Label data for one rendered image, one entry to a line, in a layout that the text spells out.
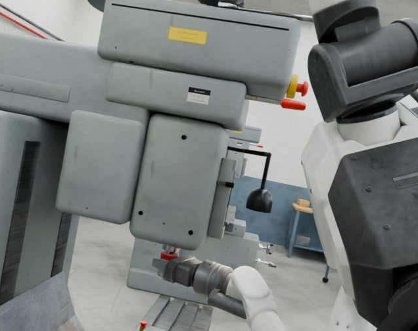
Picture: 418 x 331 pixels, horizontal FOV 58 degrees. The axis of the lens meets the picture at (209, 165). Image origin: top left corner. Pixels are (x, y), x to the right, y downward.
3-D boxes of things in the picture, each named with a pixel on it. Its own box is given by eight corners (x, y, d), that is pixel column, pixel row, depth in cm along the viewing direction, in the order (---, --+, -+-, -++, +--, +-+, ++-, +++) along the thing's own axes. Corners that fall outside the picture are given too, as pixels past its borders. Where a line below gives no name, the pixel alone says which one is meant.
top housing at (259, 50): (283, 105, 110) (294, 49, 109) (290, 88, 84) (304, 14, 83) (129, 78, 116) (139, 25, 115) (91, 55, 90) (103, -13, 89)
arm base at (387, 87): (450, 102, 53) (403, 99, 64) (436, 8, 50) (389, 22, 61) (348, 133, 53) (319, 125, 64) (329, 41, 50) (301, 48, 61)
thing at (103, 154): (152, 213, 115) (168, 129, 114) (123, 227, 91) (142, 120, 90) (94, 200, 117) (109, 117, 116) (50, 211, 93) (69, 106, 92)
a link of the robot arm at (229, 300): (224, 257, 96) (265, 270, 90) (225, 290, 100) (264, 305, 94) (200, 284, 87) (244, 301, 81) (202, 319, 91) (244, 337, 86)
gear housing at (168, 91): (244, 132, 110) (250, 99, 110) (238, 125, 86) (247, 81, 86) (135, 112, 115) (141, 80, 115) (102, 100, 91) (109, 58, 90)
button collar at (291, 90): (292, 100, 99) (297, 78, 99) (294, 96, 93) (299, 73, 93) (285, 99, 100) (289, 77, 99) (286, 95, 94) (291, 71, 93)
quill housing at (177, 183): (211, 238, 110) (232, 130, 109) (199, 255, 90) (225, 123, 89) (148, 224, 113) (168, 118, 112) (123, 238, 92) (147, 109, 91)
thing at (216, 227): (223, 236, 101) (238, 159, 100) (221, 240, 97) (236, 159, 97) (208, 233, 102) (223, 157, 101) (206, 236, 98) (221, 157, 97)
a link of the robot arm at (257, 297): (252, 261, 92) (279, 299, 80) (252, 291, 95) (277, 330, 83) (227, 268, 90) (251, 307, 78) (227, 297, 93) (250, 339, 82)
